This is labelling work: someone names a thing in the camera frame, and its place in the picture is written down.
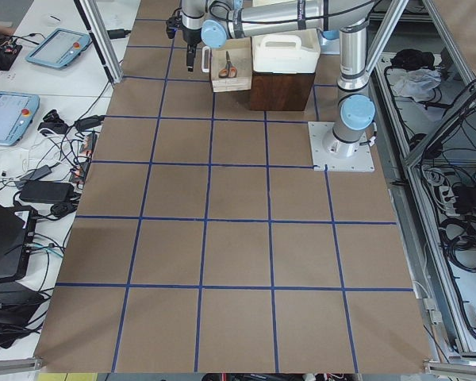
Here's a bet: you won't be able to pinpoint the white plastic tray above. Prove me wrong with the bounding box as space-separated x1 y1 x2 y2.
251 29 321 74

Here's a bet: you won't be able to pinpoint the blue teach pendant far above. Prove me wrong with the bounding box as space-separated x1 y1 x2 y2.
25 28 92 69

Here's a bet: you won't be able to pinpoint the white crumpled cloth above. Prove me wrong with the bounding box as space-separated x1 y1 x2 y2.
392 69 441 102

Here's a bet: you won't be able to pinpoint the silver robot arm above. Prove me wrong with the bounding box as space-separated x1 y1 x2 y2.
167 1 375 159

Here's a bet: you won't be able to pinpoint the aluminium frame post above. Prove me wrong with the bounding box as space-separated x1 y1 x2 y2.
74 0 123 85

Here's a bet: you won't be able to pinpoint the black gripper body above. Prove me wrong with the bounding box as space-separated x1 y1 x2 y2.
182 25 202 45

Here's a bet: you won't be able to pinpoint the blue teach pendant near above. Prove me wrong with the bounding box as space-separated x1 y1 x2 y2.
0 91 40 146

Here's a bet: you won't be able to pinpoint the black monitor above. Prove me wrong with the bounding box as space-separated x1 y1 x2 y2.
0 205 38 283

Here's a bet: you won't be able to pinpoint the blue teach pendant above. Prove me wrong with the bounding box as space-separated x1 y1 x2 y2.
0 91 40 146
25 28 92 69

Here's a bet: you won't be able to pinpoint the dark brown wooden cabinet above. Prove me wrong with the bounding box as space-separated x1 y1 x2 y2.
249 71 316 111

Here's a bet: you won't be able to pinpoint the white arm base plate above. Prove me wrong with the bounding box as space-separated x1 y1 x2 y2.
308 121 375 172

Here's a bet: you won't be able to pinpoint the grey orange scissors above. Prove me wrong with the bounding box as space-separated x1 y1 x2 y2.
218 51 238 79

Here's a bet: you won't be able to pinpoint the black power adapter brick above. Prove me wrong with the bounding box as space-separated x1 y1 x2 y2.
19 180 75 204

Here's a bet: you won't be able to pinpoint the light wooden drawer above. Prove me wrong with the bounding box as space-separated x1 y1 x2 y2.
209 38 252 93

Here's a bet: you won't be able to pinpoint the white drawer handle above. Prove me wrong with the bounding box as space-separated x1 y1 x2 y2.
201 46 211 73

